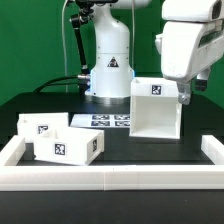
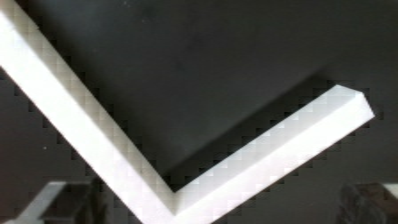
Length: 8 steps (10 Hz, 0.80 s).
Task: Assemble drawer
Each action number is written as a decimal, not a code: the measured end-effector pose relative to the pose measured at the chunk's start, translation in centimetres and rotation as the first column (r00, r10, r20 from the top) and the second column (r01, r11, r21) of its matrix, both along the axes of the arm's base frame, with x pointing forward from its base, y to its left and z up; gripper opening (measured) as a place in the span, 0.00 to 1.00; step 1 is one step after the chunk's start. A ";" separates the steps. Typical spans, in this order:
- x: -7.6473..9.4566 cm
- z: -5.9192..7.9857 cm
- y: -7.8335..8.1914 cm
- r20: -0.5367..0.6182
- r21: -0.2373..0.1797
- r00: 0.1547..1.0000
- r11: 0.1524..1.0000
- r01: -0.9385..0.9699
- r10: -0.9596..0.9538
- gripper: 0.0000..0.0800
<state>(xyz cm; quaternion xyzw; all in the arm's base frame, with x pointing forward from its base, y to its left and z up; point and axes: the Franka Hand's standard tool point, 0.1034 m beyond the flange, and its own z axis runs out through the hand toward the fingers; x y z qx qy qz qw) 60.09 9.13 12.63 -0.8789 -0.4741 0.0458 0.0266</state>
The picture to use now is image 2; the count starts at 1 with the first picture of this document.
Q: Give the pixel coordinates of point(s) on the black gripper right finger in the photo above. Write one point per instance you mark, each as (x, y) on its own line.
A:
(369, 204)

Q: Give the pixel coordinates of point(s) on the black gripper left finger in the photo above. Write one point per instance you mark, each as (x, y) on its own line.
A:
(66, 204)

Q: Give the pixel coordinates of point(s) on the white U-shaped boundary frame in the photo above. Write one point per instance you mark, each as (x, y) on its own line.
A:
(249, 170)

